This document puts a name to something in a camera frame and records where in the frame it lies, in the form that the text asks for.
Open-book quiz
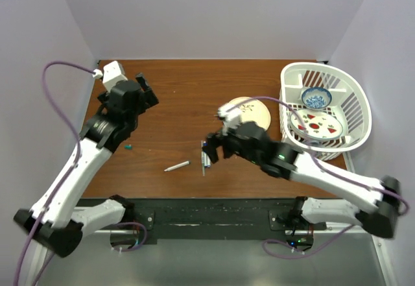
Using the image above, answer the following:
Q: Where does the white plastic basket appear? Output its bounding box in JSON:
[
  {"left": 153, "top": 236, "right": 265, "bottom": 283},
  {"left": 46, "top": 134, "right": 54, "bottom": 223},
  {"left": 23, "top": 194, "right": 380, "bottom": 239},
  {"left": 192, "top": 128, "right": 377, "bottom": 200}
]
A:
[{"left": 279, "top": 62, "right": 372, "bottom": 161}]

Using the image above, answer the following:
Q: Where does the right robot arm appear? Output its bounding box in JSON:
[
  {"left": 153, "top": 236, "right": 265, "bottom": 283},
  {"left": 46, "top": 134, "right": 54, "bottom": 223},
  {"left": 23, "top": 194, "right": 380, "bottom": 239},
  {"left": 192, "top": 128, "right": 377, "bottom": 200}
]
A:
[{"left": 203, "top": 122, "right": 403, "bottom": 239}]

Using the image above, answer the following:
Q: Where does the white marker green tip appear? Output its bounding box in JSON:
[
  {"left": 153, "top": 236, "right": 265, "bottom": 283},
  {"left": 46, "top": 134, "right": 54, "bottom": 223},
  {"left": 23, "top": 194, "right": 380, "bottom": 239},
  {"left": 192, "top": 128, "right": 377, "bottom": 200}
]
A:
[{"left": 163, "top": 160, "right": 191, "bottom": 173}]

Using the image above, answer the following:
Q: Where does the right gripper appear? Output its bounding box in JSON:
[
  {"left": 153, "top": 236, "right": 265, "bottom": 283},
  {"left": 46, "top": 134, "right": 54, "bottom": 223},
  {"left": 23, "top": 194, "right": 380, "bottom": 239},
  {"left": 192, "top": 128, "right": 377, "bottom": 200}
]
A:
[{"left": 202, "top": 119, "right": 260, "bottom": 165}]

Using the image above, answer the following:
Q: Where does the watermelon pattern plate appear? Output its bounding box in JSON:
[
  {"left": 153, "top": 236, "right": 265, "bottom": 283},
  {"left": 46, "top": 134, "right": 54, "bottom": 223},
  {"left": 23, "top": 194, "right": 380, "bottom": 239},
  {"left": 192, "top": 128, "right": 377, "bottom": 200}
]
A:
[{"left": 289, "top": 109, "right": 343, "bottom": 141}]

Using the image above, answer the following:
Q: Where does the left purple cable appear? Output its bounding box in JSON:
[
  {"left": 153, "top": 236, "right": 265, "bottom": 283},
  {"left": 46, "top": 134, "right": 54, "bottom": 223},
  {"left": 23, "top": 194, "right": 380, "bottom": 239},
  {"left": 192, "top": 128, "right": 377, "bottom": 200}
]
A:
[{"left": 12, "top": 60, "right": 148, "bottom": 286}]

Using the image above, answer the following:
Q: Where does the blue patterned bowl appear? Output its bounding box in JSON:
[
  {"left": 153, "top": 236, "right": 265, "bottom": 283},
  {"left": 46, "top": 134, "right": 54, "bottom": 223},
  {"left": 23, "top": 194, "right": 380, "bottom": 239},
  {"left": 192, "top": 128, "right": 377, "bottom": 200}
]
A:
[{"left": 301, "top": 87, "right": 333, "bottom": 110}]

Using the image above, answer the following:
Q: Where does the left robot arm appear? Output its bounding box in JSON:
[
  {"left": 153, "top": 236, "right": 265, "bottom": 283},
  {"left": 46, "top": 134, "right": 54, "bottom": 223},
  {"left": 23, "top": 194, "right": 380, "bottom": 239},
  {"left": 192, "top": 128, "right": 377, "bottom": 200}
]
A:
[{"left": 14, "top": 73, "right": 159, "bottom": 257}]

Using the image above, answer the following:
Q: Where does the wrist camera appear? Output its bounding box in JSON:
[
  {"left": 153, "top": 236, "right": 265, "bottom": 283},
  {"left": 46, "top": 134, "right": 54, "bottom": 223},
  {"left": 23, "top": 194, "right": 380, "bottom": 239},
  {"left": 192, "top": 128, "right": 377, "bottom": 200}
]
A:
[
  {"left": 102, "top": 60, "right": 128, "bottom": 91},
  {"left": 217, "top": 102, "right": 242, "bottom": 132}
]

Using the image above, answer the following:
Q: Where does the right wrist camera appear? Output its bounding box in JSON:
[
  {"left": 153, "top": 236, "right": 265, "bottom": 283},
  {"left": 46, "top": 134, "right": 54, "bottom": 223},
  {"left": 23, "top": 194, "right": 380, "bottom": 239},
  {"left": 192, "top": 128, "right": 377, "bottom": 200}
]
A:
[{"left": 217, "top": 102, "right": 242, "bottom": 132}]

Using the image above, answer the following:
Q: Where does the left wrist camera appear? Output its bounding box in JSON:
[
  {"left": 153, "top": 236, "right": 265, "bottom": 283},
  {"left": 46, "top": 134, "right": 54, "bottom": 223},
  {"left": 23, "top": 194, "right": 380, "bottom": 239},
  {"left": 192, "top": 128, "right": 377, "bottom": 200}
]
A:
[{"left": 102, "top": 60, "right": 128, "bottom": 91}]

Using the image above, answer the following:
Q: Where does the cream and blue plate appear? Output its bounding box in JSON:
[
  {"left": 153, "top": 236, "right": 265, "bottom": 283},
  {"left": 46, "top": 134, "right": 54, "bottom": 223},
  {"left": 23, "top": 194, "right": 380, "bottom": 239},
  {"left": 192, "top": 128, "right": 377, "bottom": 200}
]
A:
[{"left": 239, "top": 99, "right": 271, "bottom": 130}]

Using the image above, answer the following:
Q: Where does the thin green white pen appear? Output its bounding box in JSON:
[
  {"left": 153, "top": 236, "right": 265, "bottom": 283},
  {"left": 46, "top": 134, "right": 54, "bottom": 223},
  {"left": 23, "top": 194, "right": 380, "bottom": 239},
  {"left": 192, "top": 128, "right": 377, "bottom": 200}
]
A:
[{"left": 200, "top": 140, "right": 205, "bottom": 177}]

